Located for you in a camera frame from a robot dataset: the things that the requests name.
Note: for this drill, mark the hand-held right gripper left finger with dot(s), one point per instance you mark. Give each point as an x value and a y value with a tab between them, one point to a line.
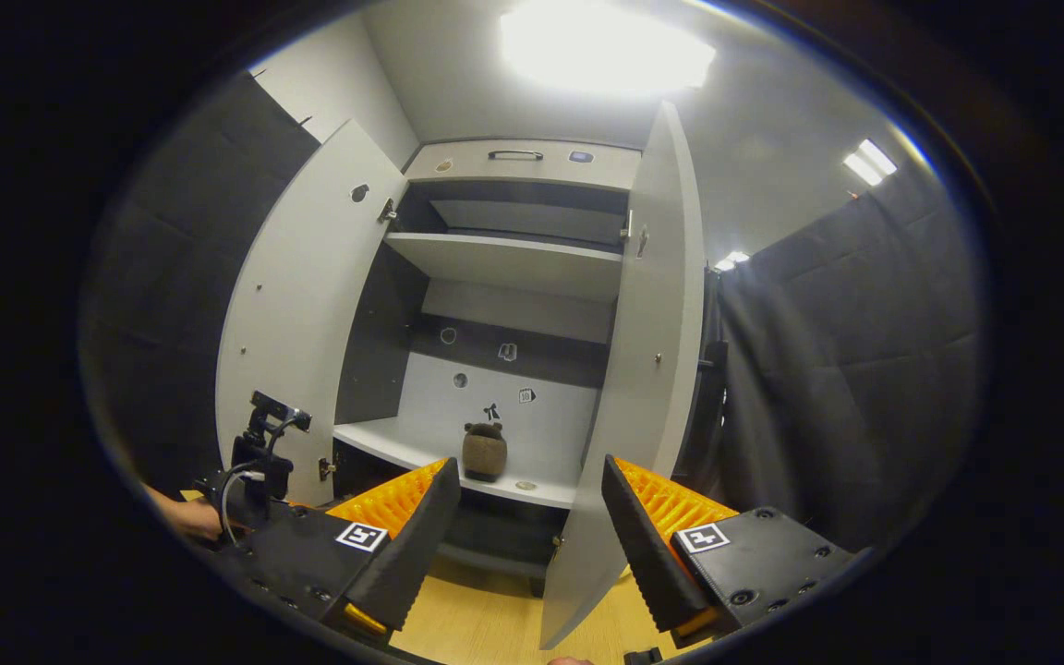
417	545

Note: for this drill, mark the brown fuzzy shoe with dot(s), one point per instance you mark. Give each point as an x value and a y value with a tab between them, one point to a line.
484	453

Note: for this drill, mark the white cabinet door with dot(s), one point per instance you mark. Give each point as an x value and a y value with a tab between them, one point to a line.
301	305
643	369

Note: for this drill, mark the white shoe cabinet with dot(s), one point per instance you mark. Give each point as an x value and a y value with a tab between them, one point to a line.
504	263

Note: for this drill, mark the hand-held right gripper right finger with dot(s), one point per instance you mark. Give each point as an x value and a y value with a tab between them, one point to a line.
643	554

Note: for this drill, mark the large ceiling light panel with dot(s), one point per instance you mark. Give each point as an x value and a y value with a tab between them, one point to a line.
606	46

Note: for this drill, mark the small ceiling light panel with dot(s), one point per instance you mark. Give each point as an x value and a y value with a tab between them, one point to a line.
869	162
732	260

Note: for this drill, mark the black backdrop cloth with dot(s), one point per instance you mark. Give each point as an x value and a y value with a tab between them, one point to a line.
846	369

